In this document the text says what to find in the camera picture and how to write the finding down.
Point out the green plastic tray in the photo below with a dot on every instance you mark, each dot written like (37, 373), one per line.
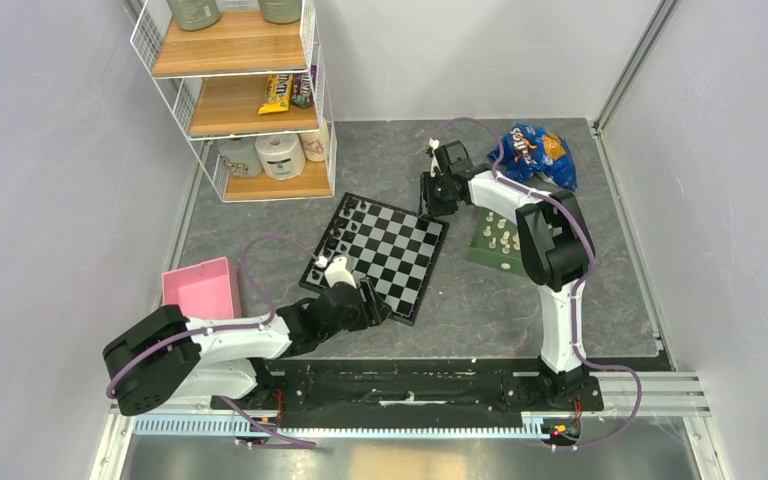
(479, 252)

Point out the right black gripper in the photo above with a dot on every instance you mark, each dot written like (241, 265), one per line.
(427, 203)

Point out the white cup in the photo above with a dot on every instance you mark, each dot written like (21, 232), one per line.
(316, 144)

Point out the black white chessboard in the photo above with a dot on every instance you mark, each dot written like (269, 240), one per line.
(395, 248)

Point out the white toilet paper roll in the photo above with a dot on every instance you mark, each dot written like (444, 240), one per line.
(281, 155)

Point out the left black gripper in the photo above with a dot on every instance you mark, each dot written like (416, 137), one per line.
(371, 312)

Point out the brown candy bag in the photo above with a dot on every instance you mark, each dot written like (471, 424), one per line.
(303, 88)

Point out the blue chips bag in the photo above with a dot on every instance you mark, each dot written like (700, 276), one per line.
(527, 151)

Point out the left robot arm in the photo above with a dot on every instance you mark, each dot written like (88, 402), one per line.
(170, 356)

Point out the white patterned mug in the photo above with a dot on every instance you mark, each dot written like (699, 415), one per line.
(240, 156)

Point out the pink plastic box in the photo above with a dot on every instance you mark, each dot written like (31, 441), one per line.
(207, 290)

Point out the white wire wooden shelf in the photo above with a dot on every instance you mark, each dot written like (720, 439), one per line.
(214, 82)

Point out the yellow candy bag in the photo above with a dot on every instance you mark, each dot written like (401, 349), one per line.
(277, 94)

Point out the green bottle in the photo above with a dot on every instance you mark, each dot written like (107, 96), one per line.
(281, 12)
(194, 15)

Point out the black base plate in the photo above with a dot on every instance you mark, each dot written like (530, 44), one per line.
(414, 393)

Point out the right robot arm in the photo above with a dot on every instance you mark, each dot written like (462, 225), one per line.
(556, 249)

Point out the aluminium frame rail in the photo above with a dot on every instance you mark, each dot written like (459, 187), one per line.
(646, 42)

